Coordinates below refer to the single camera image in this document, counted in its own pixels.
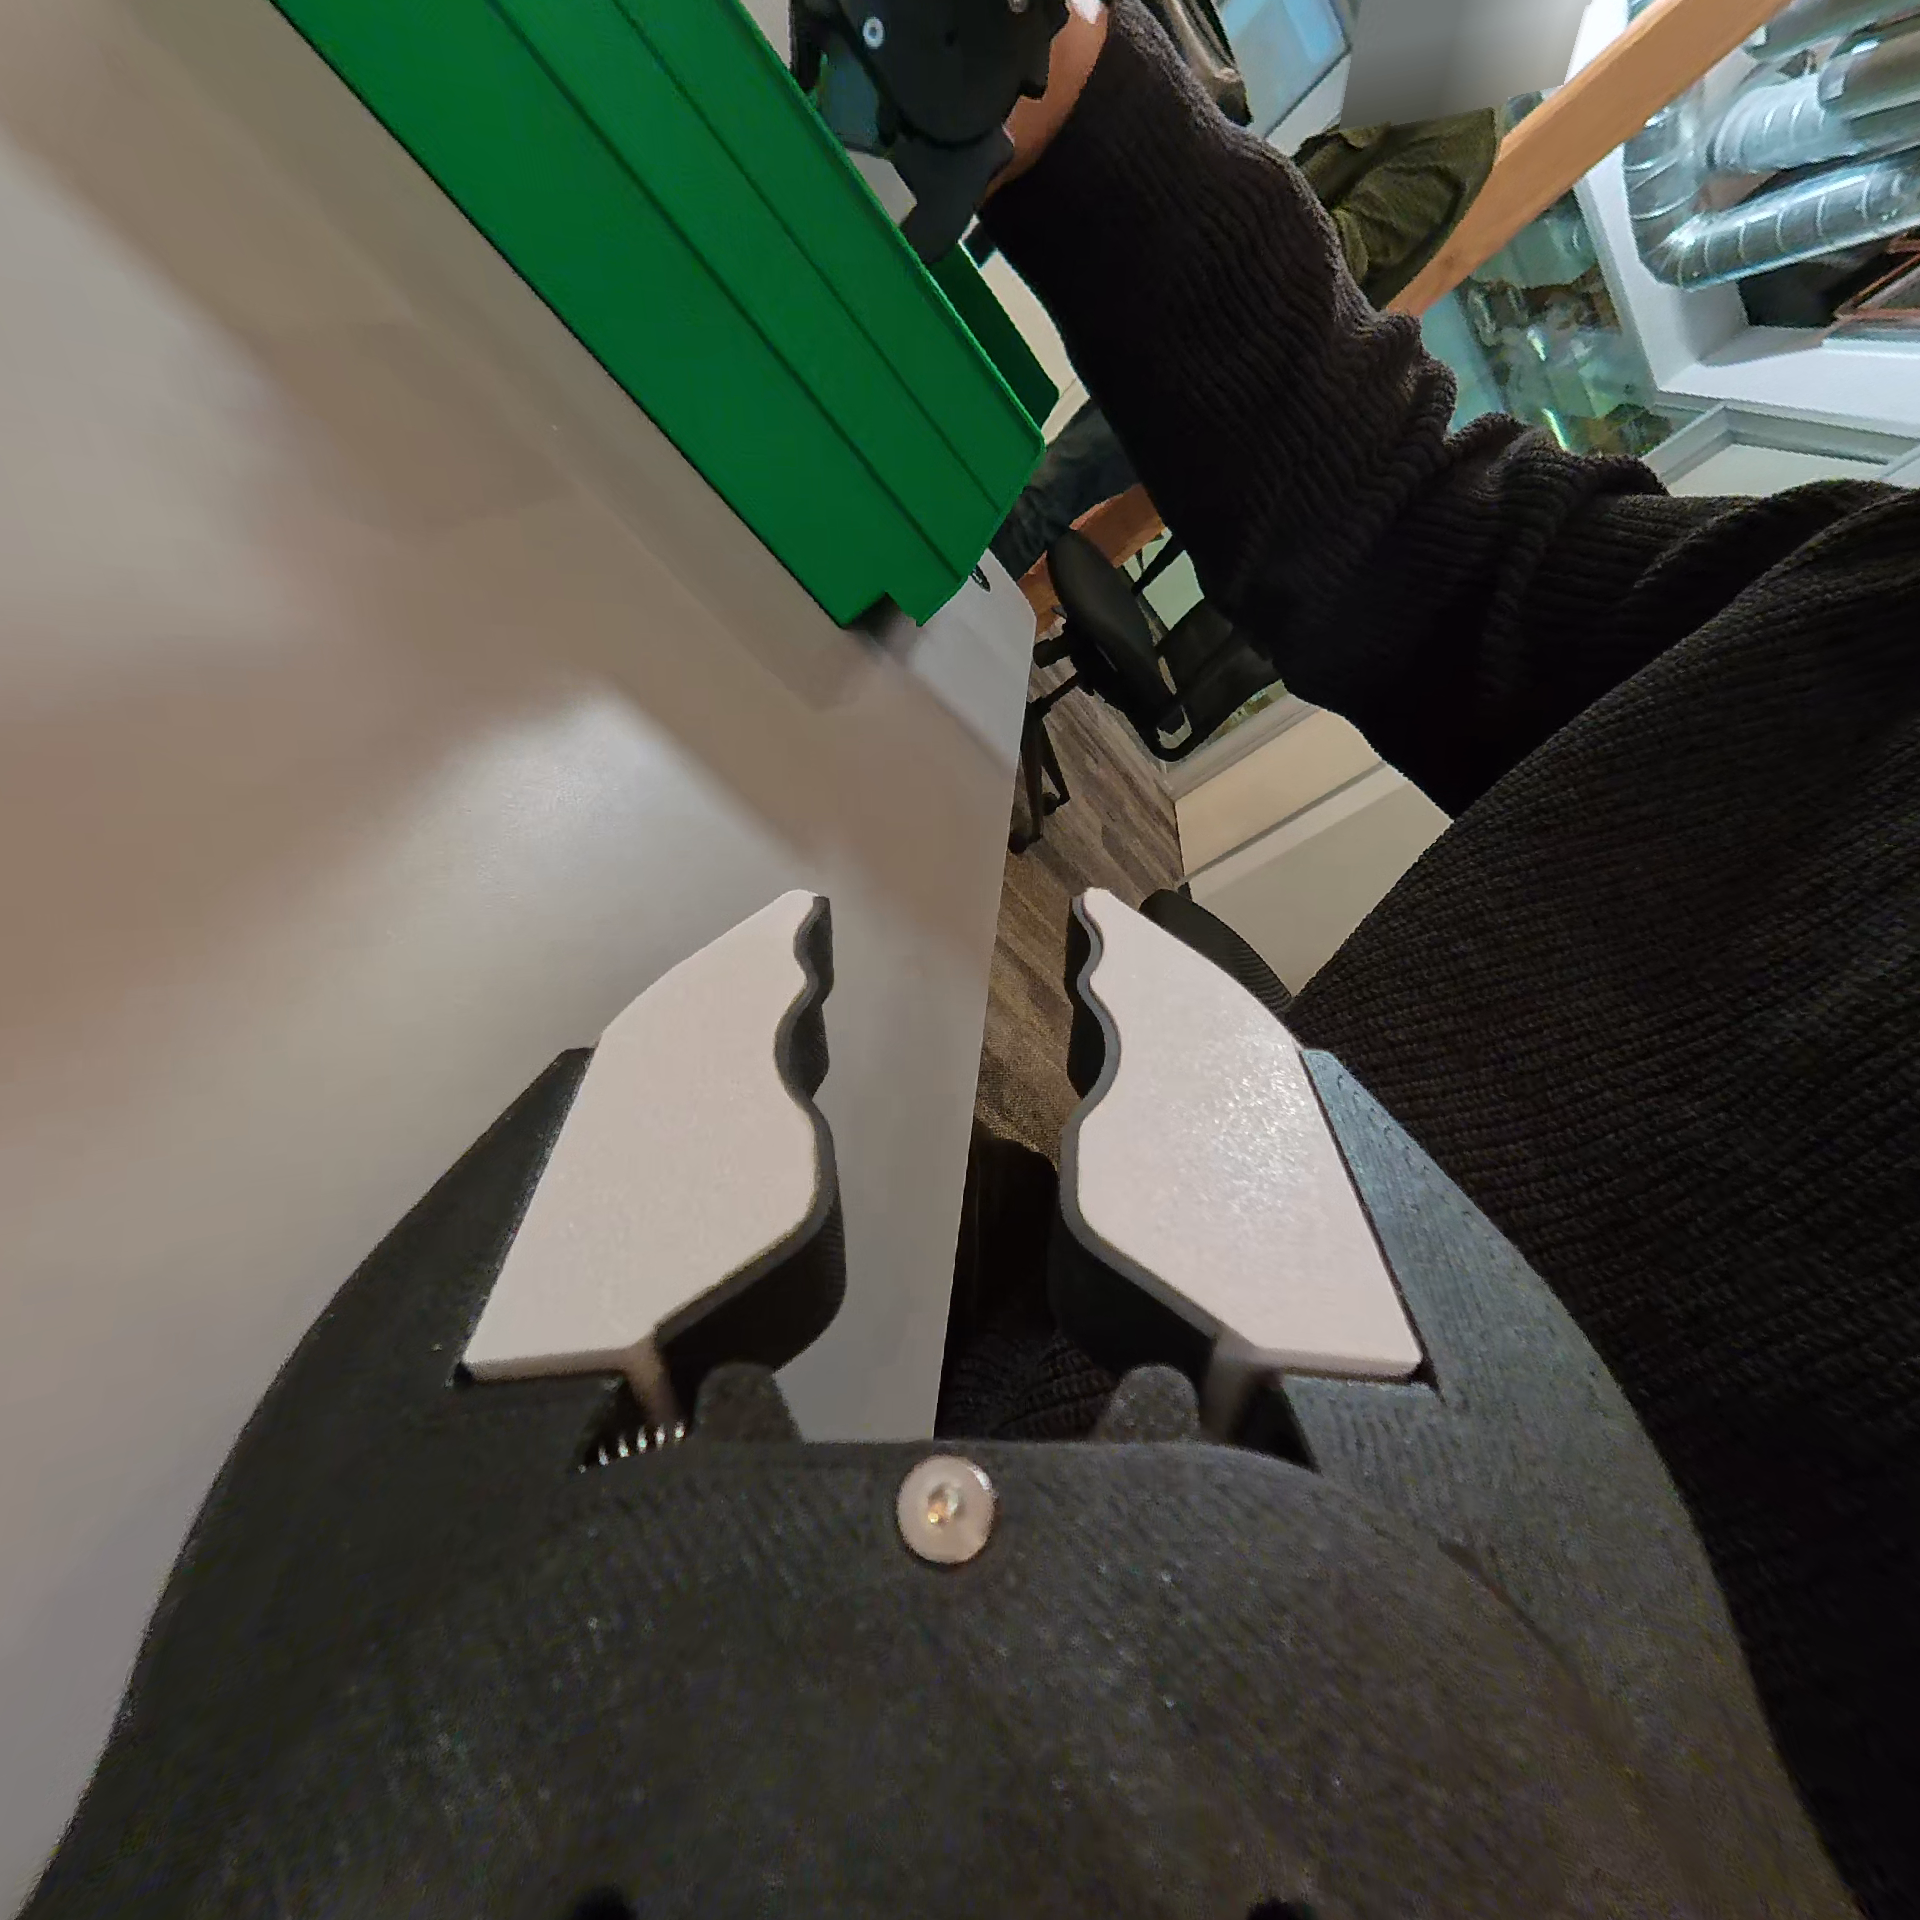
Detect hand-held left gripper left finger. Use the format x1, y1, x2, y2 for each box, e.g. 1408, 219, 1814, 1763
459, 887, 848, 1425

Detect green plastic bin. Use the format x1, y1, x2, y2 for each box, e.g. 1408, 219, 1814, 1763
268, 0, 1061, 629

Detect person's right forearm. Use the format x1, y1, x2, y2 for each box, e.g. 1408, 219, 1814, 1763
975, 0, 1665, 820

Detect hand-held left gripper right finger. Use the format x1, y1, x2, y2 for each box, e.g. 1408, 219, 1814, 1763
1045, 887, 1426, 1412

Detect black office chair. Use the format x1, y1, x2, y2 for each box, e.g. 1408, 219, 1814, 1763
1031, 527, 1285, 763

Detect person's black sweater torso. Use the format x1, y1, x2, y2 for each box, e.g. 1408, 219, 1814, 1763
936, 479, 1920, 1920

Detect silver ventilation ducts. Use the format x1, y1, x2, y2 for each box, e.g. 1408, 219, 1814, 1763
1621, 23, 1920, 299

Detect person's right hand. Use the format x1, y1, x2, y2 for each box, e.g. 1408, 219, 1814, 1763
1009, 10, 1109, 162

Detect wooden beam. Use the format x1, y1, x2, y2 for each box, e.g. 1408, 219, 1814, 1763
1386, 0, 1794, 319

